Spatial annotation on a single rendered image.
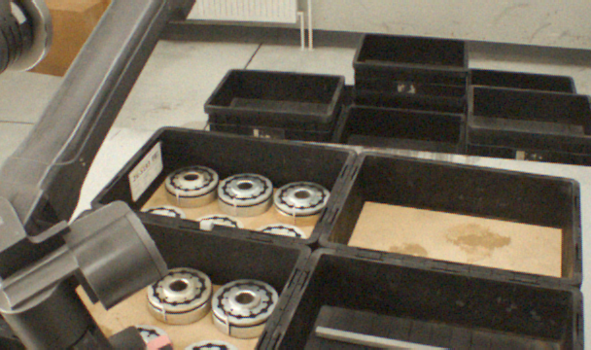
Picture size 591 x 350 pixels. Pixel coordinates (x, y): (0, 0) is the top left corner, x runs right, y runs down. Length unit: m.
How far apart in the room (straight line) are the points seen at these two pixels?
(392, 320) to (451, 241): 0.23
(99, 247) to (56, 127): 0.14
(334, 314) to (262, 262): 0.14
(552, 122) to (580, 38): 1.79
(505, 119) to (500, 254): 1.24
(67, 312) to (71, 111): 0.19
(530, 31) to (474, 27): 0.30
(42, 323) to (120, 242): 0.08
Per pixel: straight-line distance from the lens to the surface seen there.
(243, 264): 1.19
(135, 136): 1.97
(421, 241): 1.32
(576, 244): 1.20
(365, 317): 1.17
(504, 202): 1.38
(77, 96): 0.69
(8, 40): 1.46
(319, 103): 2.54
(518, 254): 1.32
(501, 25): 4.21
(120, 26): 0.74
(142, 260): 0.56
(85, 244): 0.58
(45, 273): 0.57
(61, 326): 0.57
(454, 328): 1.16
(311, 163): 1.40
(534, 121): 2.52
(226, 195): 1.39
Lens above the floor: 1.61
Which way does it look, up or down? 32 degrees down
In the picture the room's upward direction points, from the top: 2 degrees counter-clockwise
